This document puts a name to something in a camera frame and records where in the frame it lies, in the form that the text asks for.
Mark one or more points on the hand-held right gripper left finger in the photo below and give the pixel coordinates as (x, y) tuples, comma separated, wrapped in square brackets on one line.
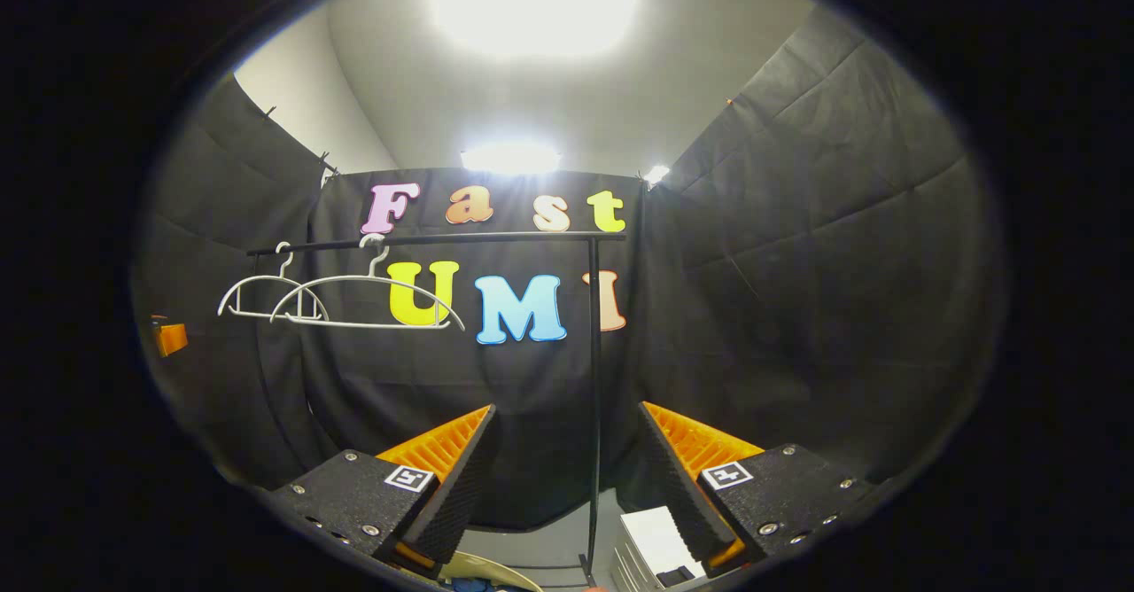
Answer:
[(461, 486)]

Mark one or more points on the yellow laundry hamper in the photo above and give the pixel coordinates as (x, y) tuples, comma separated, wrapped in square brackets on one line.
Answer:
[(483, 565)]

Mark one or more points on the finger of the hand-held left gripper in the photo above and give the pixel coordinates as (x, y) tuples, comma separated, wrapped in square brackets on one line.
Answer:
[(170, 339)]

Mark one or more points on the white clothes hanger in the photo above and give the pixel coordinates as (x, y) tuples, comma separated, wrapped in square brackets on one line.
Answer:
[(381, 278), (257, 277)]

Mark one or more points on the black clothes rack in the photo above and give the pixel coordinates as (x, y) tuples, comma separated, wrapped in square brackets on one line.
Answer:
[(496, 238)]

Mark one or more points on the long ceiling light strip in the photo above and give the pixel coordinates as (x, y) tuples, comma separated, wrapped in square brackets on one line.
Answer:
[(511, 158)]

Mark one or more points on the small ceiling light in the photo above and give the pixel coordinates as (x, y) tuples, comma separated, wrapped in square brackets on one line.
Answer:
[(656, 174)]

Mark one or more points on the black backdrop cloth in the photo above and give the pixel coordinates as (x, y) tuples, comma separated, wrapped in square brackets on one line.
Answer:
[(797, 264)]

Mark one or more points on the white storage box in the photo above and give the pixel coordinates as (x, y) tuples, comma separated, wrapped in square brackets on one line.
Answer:
[(656, 534)]

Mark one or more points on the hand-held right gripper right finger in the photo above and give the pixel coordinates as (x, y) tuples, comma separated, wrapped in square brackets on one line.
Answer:
[(678, 494)]

